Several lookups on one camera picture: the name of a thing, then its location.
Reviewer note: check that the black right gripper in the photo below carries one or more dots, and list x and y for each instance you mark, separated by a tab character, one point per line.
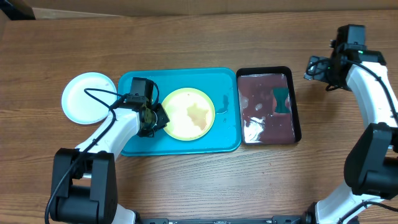
322	66

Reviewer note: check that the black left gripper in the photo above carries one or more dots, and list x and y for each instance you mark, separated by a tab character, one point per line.
163	119

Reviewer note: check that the yellow plate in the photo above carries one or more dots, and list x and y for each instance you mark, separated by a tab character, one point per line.
191	113

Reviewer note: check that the green sponge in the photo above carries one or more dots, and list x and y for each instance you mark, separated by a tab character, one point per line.
281	96

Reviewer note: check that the light blue plate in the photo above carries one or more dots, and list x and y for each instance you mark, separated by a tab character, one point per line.
82	108

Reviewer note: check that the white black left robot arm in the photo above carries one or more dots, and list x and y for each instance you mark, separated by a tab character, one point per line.
84	188

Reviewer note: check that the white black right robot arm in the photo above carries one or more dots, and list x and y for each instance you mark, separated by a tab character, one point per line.
370	177

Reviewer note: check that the teal plastic tray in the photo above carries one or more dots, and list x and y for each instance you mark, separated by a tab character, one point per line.
219	84

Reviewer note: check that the black tray with water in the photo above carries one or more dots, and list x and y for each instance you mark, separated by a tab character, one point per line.
261	125

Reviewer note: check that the cardboard panel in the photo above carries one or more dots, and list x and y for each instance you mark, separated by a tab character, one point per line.
196	7

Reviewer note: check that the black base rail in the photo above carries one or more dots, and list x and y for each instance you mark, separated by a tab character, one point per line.
278	219

